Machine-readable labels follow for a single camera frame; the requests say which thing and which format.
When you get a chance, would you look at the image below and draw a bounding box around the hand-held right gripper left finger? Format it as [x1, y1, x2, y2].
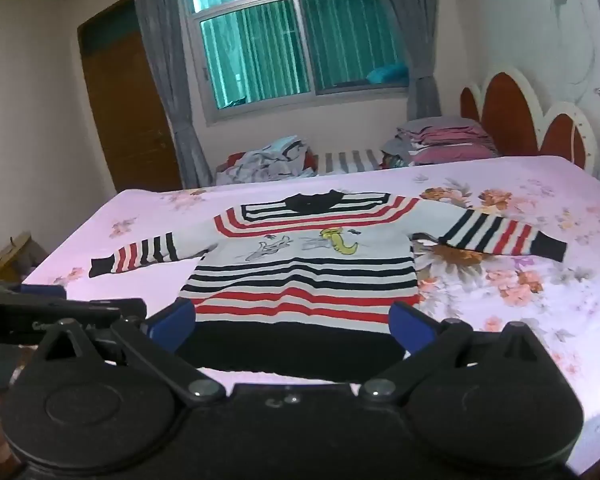
[35, 300, 228, 408]

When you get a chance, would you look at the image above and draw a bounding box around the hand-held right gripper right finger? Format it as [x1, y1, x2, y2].
[361, 301, 556, 406]

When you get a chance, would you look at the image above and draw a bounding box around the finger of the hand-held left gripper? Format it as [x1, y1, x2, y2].
[0, 299, 147, 347]
[0, 282, 67, 307]

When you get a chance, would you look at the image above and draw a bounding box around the striped knit sweater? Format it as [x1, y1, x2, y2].
[89, 189, 567, 381]

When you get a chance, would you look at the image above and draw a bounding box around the pile of crumpled clothes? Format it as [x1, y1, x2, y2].
[215, 136, 317, 187]

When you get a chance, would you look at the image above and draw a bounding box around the wooden furniture piece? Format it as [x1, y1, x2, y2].
[0, 232, 34, 282]

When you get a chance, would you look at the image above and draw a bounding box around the pink floral bed sheet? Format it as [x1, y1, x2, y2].
[22, 155, 600, 480]

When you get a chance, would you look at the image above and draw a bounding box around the grey white striped cloth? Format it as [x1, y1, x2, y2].
[314, 147, 384, 176]

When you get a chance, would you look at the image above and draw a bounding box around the brown wooden door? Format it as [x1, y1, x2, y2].
[77, 0, 182, 196]

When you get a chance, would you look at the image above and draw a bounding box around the stack of pink pillows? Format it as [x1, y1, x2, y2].
[382, 117, 498, 167]

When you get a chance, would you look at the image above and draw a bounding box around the scalloped red white headboard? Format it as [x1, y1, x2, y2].
[460, 66, 598, 171]

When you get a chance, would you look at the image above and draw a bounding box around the turquoise cloth bundle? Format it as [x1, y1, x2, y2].
[367, 64, 411, 86]

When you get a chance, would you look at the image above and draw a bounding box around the grey curtain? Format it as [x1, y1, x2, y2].
[372, 0, 443, 122]
[130, 0, 216, 189]

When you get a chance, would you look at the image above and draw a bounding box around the window with green glass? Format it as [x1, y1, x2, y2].
[180, 0, 412, 122]

